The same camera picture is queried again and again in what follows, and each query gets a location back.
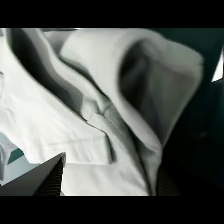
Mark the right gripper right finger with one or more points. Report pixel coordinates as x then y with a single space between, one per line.
165 185

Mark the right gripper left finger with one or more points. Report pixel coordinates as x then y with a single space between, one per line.
31 181

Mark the white shirt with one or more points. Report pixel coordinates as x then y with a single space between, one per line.
100 100

